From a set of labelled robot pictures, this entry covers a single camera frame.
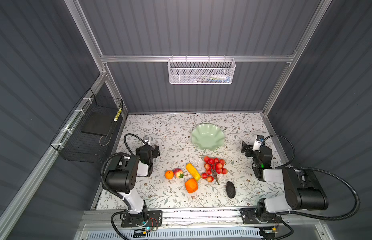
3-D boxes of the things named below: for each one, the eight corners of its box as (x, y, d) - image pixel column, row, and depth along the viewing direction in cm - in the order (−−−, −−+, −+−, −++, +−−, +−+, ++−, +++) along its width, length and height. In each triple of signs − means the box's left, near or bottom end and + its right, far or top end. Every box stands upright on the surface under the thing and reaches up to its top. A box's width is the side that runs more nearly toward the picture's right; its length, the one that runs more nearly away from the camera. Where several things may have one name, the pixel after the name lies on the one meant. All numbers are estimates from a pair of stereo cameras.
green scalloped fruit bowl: (191, 150, 101) (191, 146, 97) (191, 127, 114) (191, 123, 109) (224, 150, 101) (226, 145, 97) (220, 127, 114) (222, 123, 109)
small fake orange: (165, 179, 88) (164, 177, 85) (166, 173, 91) (165, 170, 88) (173, 179, 88) (173, 177, 85) (174, 173, 91) (173, 170, 88)
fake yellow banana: (196, 182, 87) (196, 179, 84) (185, 168, 93) (185, 165, 90) (201, 178, 89) (201, 175, 86) (190, 164, 94) (190, 161, 91)
